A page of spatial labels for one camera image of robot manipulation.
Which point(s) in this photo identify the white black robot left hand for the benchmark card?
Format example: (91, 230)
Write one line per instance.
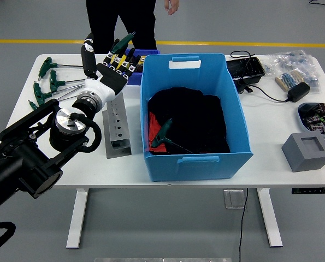
(110, 79)

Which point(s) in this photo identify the person's left hand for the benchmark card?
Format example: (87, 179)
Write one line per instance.
(172, 6)

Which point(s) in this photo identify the metal tool stand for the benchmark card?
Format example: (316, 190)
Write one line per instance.
(118, 128)

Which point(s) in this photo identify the large blue storage box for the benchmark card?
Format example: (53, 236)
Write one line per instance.
(200, 169)

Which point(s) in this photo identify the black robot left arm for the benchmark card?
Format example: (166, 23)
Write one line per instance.
(23, 163)

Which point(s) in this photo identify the metal floor socket box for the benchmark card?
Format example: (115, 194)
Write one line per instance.
(234, 198)

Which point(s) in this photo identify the small blue plastic bin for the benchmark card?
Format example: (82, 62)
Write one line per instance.
(136, 79)

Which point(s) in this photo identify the person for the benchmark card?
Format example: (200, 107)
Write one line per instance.
(102, 21)

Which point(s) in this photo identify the red cloth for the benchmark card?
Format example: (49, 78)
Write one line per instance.
(154, 128)

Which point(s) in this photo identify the black cloth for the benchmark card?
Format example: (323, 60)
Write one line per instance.
(195, 114)

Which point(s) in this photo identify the black plastic tray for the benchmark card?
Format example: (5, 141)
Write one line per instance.
(245, 69)

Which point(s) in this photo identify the black plug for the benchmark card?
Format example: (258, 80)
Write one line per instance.
(242, 86)

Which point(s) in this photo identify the clear plastic parts bags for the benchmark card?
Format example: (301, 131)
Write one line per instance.
(296, 61)

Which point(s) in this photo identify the taped resistor strip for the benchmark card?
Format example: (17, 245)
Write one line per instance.
(288, 79)

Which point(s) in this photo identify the white table leg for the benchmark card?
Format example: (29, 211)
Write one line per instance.
(79, 218)
(268, 218)

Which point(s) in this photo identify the black power adapter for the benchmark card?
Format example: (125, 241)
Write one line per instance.
(298, 92)

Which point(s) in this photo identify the pale blue dish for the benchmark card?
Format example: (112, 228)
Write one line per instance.
(301, 120)

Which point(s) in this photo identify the loose electronic components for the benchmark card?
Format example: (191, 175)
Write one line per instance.
(318, 120)

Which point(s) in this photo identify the grey foam block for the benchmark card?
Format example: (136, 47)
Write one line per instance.
(304, 161)

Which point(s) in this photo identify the black table control panel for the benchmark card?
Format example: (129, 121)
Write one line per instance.
(312, 190)

